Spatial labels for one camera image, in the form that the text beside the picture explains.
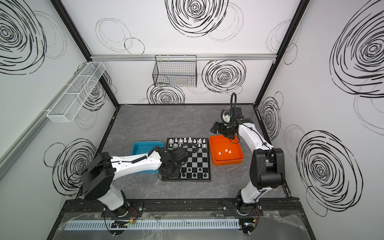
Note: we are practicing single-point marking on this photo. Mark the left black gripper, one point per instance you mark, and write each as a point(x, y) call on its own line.
point(182, 154)

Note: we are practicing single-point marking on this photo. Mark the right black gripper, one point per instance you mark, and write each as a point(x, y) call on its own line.
point(217, 128)

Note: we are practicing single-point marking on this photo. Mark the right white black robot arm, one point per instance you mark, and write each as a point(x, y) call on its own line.
point(267, 169)

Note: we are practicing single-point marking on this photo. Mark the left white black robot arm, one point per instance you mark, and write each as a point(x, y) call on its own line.
point(99, 174)

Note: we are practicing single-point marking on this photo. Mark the black white chess board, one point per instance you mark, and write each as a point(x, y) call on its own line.
point(198, 167)

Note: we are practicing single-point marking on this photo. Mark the orange plastic tray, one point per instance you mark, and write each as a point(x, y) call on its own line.
point(219, 143)

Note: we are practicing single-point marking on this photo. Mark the teal plastic tray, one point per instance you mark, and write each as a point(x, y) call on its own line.
point(143, 148)

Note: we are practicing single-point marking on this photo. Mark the black mounting rail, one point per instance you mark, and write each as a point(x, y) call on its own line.
point(226, 206)

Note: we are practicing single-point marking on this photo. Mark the black wire basket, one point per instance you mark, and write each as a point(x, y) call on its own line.
point(175, 70)

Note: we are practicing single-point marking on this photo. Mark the white slotted cable duct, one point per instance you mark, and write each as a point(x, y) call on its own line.
point(194, 224)

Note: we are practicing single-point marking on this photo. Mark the clear wire wall shelf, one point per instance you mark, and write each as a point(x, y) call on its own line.
point(83, 92)

